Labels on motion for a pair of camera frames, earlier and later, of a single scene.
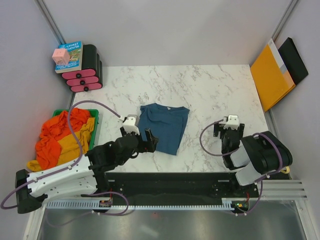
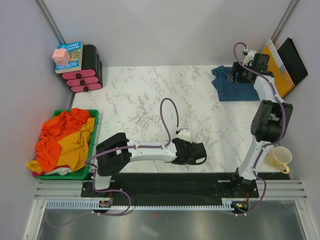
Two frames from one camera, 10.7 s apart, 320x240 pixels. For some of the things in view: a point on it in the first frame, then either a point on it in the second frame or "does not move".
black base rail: x=174 y=188 does not move
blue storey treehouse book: x=75 y=50 does not move
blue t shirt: x=166 y=123 → x=231 y=91
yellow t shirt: x=69 y=149 does not move
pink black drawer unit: x=90 y=77 does not move
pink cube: x=61 y=56 does not move
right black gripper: x=240 y=130 → x=237 y=69
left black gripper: x=151 y=143 → x=191 y=162
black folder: x=293 y=60 does not move
